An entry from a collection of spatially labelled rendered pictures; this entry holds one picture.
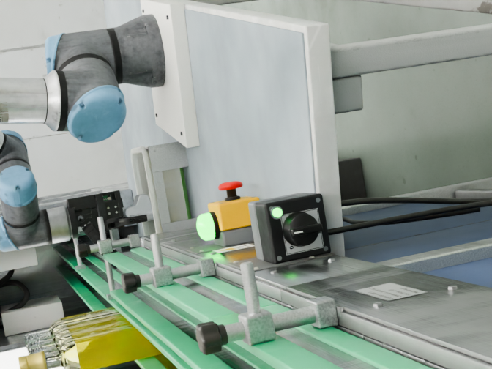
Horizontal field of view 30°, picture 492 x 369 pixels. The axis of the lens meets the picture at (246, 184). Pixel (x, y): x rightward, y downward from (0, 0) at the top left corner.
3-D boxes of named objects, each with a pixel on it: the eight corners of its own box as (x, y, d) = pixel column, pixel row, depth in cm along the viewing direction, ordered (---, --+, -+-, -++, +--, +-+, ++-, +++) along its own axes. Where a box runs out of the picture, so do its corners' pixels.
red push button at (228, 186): (218, 203, 150) (214, 183, 150) (241, 200, 151) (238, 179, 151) (224, 204, 146) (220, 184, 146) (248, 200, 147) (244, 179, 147)
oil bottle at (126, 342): (179, 344, 167) (61, 370, 161) (173, 314, 166) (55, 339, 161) (185, 349, 161) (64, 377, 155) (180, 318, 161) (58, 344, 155)
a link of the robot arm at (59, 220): (53, 244, 193) (50, 243, 201) (75, 240, 194) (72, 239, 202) (47, 209, 193) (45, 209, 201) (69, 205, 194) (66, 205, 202)
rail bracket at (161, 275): (213, 273, 132) (121, 291, 129) (205, 222, 132) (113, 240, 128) (220, 275, 128) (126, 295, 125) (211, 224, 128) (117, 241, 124)
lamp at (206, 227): (214, 238, 150) (196, 241, 149) (209, 211, 150) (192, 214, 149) (221, 239, 146) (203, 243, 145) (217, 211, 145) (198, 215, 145)
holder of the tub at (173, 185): (188, 261, 211) (155, 268, 209) (168, 143, 210) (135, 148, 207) (206, 268, 195) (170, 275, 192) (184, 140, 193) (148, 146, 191)
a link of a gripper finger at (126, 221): (146, 214, 196) (105, 221, 195) (148, 221, 197) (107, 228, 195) (146, 213, 201) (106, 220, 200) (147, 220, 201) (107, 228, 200)
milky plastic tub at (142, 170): (182, 239, 211) (145, 246, 208) (166, 143, 210) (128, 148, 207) (200, 244, 194) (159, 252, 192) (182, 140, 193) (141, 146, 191)
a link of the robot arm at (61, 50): (102, 16, 189) (35, 24, 185) (116, 52, 180) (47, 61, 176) (105, 64, 197) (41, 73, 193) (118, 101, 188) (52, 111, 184)
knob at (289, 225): (318, 242, 118) (327, 244, 115) (285, 249, 117) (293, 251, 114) (312, 208, 118) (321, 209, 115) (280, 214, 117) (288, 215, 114)
